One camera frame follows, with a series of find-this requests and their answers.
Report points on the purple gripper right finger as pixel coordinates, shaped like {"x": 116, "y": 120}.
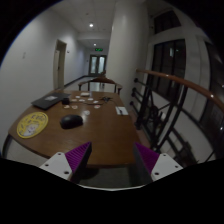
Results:
{"x": 153, "y": 166}

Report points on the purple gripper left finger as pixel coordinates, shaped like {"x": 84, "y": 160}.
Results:
{"x": 70, "y": 165}

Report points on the black computer mouse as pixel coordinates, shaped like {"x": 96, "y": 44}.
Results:
{"x": 71, "y": 121}

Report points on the round yellow mouse pad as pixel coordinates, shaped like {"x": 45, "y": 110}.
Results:
{"x": 32, "y": 125}

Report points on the white round token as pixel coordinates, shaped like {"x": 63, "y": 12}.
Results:
{"x": 87, "y": 112}

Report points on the small black box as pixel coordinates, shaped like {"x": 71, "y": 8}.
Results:
{"x": 65, "y": 101}

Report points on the white notepad with pen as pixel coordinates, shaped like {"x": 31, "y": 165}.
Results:
{"x": 121, "y": 110}

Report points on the black closed laptop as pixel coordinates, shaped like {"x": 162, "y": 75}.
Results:
{"x": 48, "y": 101}

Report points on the white card on table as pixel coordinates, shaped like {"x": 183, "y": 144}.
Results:
{"x": 85, "y": 94}

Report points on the wooden stair handrail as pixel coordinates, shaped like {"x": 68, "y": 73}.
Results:
{"x": 206, "y": 93}

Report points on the wooden chair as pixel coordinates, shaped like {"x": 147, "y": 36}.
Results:
{"x": 102, "y": 79}

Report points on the double glass door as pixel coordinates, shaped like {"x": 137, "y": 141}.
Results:
{"x": 97, "y": 64}

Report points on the side doorway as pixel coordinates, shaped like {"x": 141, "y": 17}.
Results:
{"x": 59, "y": 64}

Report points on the green exit sign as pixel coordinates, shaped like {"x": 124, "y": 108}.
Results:
{"x": 98, "y": 49}

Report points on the dark window frame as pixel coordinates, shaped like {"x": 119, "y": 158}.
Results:
{"x": 169, "y": 57}

